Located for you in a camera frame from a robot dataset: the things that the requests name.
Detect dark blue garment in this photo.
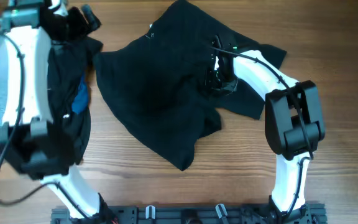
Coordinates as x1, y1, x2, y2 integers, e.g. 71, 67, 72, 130
71, 74, 90, 114

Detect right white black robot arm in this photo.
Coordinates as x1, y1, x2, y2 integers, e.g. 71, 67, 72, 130
204, 34, 325, 223

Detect black shorts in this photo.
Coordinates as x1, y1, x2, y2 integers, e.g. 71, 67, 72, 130
93, 0, 288, 172

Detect black garment in pile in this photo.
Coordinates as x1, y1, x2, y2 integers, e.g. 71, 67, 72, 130
48, 37, 103, 164

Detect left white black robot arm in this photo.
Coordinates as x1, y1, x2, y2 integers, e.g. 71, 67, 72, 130
0, 1, 118, 223

